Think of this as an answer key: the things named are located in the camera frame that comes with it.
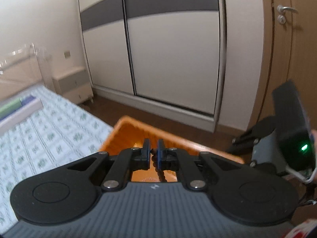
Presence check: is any low beige cabinet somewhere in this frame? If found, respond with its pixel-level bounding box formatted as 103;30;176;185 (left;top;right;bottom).
52;66;95;105

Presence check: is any white cable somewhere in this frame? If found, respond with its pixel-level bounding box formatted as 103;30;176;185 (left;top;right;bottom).
285;165;317;182

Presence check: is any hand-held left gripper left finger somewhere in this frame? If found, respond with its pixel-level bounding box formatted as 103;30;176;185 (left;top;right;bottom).
50;138;151;192

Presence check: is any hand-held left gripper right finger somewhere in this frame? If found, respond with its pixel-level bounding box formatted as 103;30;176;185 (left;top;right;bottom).
157;139;260;192

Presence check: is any wooden door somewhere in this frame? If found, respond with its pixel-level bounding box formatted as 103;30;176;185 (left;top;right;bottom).
218;0;317;134

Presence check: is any long green box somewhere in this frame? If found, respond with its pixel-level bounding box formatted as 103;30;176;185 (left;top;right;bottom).
0;97;23;119

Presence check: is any white grey sliding wardrobe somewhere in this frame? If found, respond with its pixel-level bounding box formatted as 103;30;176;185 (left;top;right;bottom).
78;0;228;133

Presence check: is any red and white cloth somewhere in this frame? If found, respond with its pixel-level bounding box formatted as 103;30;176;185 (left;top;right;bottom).
285;219;317;238

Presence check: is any reddish brown bead strand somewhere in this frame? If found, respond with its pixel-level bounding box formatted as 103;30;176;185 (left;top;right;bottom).
151;149;167;183

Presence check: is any flat purple box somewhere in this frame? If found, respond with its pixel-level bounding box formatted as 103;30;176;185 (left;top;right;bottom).
20;95;36;105

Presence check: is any long white box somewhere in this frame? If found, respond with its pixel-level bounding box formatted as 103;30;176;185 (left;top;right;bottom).
0;98;43;132

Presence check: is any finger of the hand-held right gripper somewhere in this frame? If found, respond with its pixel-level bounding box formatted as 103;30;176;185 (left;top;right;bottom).
225;143;256;155
232;116;277;145

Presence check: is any orange plastic tray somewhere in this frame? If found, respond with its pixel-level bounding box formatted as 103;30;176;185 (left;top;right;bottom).
98;116;245;183

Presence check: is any silver door handle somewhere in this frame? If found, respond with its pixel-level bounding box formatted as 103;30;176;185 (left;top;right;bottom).
277;4;299;14

